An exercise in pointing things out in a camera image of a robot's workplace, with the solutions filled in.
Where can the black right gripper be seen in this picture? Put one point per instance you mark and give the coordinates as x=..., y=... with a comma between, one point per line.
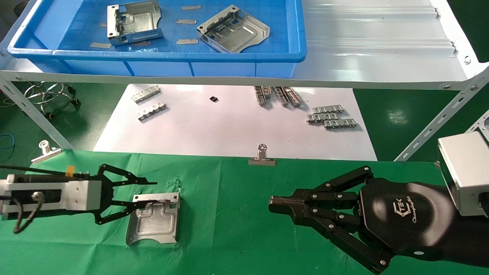
x=405, y=217

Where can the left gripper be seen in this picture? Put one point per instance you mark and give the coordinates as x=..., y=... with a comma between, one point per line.
x=84, y=194

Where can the silver sheet metal bracket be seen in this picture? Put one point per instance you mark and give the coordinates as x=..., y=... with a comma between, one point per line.
x=135, y=23
x=153, y=225
x=233, y=32

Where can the yellow tape tag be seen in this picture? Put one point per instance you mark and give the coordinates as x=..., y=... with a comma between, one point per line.
x=70, y=171

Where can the silver toothed metal strip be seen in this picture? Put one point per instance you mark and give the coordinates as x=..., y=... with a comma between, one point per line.
x=322, y=117
x=340, y=123
x=328, y=110

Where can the silver binder clip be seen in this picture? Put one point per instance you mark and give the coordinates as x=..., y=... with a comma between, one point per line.
x=46, y=152
x=262, y=160

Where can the chair base with casters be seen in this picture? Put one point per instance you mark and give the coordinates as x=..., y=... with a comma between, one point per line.
x=75, y=101

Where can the green table cloth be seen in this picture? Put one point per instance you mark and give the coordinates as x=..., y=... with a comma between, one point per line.
x=229, y=229

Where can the blue plastic bin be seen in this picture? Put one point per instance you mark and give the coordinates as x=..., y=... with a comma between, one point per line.
x=172, y=57

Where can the white metal shelving rack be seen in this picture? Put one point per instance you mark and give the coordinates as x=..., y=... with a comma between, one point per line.
x=382, y=38

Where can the silver slotted metal rail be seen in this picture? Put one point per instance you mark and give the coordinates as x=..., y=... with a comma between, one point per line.
x=152, y=110
x=146, y=94

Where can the silver channel metal rail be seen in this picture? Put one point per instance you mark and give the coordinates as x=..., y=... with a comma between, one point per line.
x=294, y=100
x=282, y=97
x=268, y=91
x=260, y=97

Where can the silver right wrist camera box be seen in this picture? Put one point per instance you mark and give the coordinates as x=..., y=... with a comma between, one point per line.
x=466, y=172

